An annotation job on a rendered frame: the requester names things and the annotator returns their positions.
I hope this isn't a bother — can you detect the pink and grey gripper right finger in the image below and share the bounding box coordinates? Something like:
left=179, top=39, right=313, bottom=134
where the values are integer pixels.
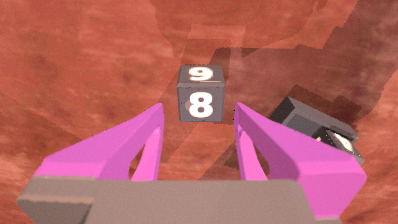
left=234, top=102, right=367, bottom=218

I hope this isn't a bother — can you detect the grey calendar cube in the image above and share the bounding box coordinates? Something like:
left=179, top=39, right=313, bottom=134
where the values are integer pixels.
left=177, top=65, right=225, bottom=122
left=313, top=127, right=365, bottom=165

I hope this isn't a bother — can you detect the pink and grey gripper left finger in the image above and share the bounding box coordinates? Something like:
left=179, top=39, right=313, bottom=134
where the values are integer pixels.
left=31, top=103, right=164, bottom=180

